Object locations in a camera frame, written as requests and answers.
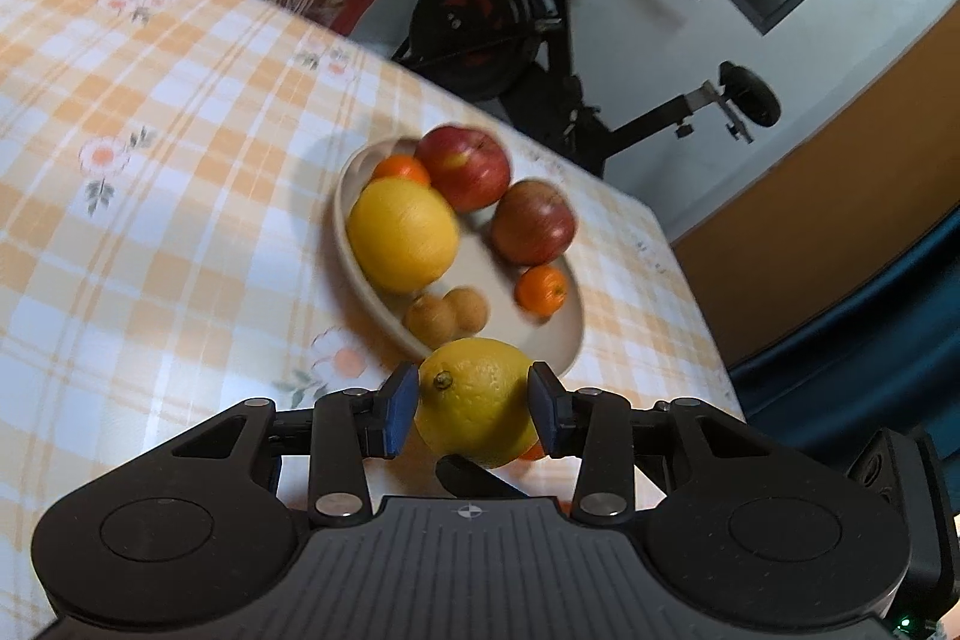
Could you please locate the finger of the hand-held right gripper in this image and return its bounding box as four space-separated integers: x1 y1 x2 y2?
435 455 530 500

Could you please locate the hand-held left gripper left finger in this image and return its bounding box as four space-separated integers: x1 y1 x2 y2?
169 362 419 527

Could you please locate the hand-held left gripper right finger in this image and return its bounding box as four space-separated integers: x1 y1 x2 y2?
527 362 781 527

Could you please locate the brown kiwi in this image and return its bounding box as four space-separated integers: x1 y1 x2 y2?
405 293 458 343
442 286 491 333

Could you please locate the tangerine with green stem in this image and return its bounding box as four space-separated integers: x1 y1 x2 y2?
514 265 568 319

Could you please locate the beige round plate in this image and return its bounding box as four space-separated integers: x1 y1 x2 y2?
334 136 586 380

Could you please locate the large yellow lemon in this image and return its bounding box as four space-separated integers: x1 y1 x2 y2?
346 176 460 295

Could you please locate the red apple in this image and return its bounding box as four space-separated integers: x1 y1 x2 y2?
491 180 577 266
415 124 512 214

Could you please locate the small tangerine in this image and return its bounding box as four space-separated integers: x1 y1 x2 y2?
373 155 432 187

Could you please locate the orange checked floral tablecloth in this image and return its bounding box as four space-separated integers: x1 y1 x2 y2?
0 0 747 581

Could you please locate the brown wooden door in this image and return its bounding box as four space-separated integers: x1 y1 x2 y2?
670 2 960 367

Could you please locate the black exercise bike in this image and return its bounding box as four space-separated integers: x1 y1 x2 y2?
390 0 782 178

